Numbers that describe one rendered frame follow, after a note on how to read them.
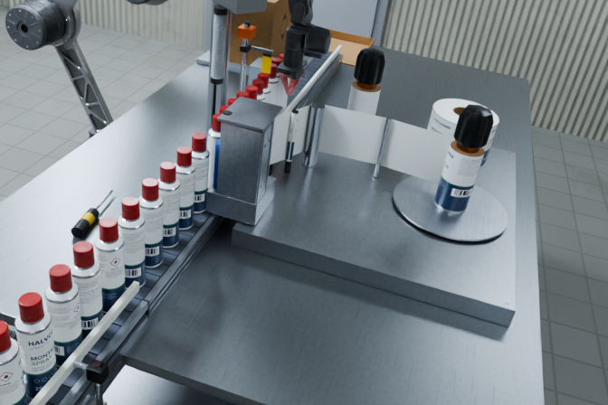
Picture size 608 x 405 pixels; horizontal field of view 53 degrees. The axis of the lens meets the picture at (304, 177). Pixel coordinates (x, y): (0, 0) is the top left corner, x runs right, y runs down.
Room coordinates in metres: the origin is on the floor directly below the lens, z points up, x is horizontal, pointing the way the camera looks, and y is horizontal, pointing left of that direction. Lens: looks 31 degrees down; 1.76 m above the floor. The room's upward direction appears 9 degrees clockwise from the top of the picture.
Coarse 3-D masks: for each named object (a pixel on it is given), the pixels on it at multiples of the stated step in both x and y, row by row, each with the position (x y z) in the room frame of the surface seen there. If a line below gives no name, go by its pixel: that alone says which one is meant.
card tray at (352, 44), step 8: (336, 32) 2.84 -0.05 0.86; (336, 40) 2.81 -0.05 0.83; (344, 40) 2.83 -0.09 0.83; (352, 40) 2.82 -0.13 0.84; (360, 40) 2.81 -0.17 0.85; (368, 40) 2.81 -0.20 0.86; (336, 48) 2.70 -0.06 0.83; (344, 48) 2.72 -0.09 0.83; (352, 48) 2.73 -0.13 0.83; (360, 48) 2.75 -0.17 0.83; (344, 56) 2.61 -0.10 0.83; (352, 56) 2.62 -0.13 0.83; (352, 64) 2.52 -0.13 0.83
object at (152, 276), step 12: (312, 60) 2.38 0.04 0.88; (324, 60) 2.40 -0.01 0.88; (312, 72) 2.24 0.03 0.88; (324, 72) 2.26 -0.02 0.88; (300, 84) 2.11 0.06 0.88; (288, 96) 1.99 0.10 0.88; (204, 216) 1.21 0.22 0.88; (192, 228) 1.16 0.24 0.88; (180, 240) 1.10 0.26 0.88; (168, 252) 1.06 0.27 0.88; (180, 252) 1.07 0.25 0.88; (168, 264) 1.02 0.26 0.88; (156, 276) 0.97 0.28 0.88; (144, 288) 0.93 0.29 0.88
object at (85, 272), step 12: (84, 252) 0.78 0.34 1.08; (72, 264) 0.79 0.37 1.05; (84, 264) 0.78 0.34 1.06; (96, 264) 0.80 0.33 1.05; (72, 276) 0.77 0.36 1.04; (84, 276) 0.77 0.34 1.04; (96, 276) 0.78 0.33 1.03; (84, 288) 0.77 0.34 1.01; (96, 288) 0.78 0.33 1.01; (84, 300) 0.77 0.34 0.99; (96, 300) 0.78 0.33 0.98; (84, 312) 0.77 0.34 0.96; (96, 312) 0.78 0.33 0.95; (84, 324) 0.77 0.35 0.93; (96, 324) 0.78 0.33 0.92; (84, 336) 0.77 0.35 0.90
